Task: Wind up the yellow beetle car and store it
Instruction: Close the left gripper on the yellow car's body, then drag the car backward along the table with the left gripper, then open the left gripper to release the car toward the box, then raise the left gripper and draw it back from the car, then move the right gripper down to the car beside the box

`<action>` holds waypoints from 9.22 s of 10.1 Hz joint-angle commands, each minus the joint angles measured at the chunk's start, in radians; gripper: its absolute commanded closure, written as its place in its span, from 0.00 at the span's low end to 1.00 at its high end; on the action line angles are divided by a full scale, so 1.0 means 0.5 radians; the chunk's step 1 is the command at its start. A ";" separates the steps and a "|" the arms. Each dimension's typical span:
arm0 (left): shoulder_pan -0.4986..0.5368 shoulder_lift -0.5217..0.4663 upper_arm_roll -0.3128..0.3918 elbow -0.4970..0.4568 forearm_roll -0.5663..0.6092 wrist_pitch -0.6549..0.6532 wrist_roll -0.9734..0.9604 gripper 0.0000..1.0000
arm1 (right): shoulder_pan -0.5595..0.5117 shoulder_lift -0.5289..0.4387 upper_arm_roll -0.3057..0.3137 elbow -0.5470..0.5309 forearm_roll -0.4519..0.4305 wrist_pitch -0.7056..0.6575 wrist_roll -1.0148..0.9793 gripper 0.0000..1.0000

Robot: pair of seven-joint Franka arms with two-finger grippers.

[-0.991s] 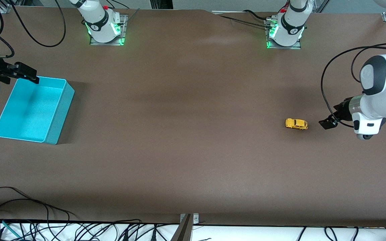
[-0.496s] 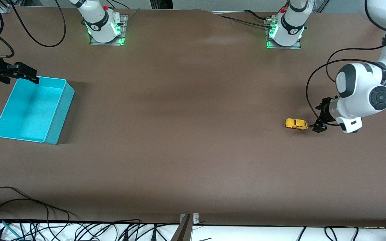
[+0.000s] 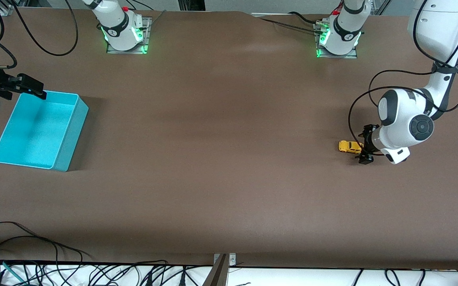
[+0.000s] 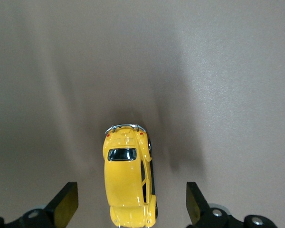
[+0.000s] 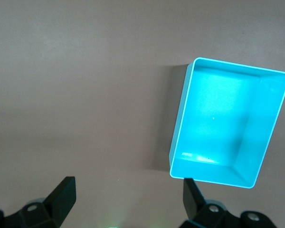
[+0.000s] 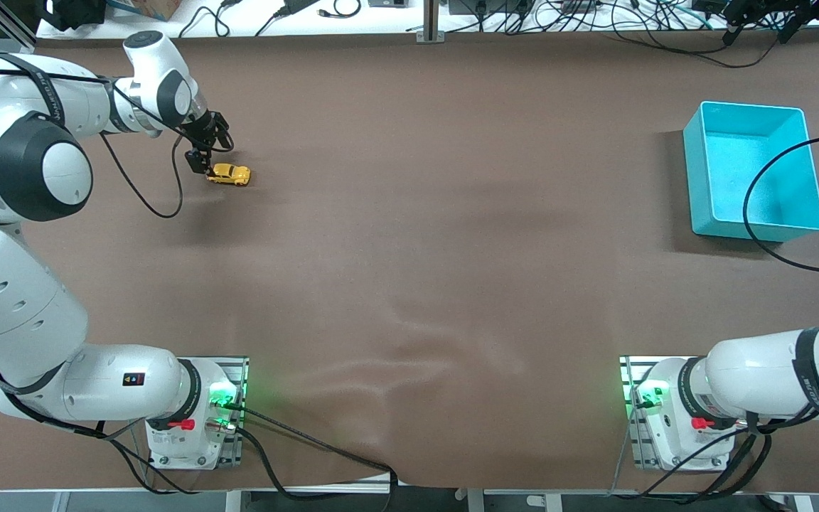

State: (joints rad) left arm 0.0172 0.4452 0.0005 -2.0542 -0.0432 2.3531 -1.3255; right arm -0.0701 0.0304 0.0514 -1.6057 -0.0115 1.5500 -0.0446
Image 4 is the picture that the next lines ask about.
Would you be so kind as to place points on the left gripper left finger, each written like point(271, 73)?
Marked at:
point(64, 202)

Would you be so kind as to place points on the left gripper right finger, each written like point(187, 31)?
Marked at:
point(197, 209)

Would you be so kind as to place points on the yellow beetle toy car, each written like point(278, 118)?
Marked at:
point(126, 175)

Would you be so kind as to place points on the brown table mat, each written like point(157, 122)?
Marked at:
point(61, 71)

